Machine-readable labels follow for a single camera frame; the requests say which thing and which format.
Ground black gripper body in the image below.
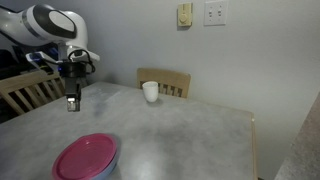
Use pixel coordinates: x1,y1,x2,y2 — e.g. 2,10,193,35
61,61,87,99

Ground pink round plastic lid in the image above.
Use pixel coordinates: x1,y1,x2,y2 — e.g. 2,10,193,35
51,133,118,180

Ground wooden chair with slatted back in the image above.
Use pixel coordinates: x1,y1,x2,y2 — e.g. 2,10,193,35
0,70,66,116

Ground white ceramic mug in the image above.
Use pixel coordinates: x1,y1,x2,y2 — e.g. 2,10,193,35
142,80,160,103

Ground wooden chair with cutout backrest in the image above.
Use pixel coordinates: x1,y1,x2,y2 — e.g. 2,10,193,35
136,67,192,99

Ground grey speckled countertop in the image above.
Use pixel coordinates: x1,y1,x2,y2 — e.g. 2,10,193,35
273,93,320,180

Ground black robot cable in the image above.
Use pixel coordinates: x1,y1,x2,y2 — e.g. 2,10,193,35
67,49,97,76

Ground beige wall dimmer switch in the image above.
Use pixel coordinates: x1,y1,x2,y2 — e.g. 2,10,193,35
177,2,194,28

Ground white wall switch plate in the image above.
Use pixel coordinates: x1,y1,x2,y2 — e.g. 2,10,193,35
203,0,229,27

